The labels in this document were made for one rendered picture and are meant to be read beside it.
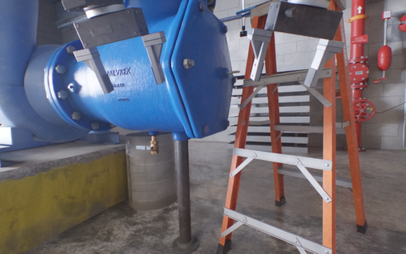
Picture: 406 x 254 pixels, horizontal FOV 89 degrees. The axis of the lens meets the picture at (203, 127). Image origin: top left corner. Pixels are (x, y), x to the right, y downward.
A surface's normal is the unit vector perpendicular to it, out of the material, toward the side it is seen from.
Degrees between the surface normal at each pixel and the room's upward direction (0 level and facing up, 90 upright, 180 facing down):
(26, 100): 90
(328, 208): 79
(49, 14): 90
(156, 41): 113
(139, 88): 105
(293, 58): 90
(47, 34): 90
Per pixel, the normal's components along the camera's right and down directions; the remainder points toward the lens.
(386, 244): -0.03, -1.00
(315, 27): 0.09, 0.47
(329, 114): -0.69, -0.11
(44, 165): 0.62, -0.67
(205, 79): 0.82, 0.07
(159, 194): 0.47, 0.06
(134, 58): -0.43, -0.08
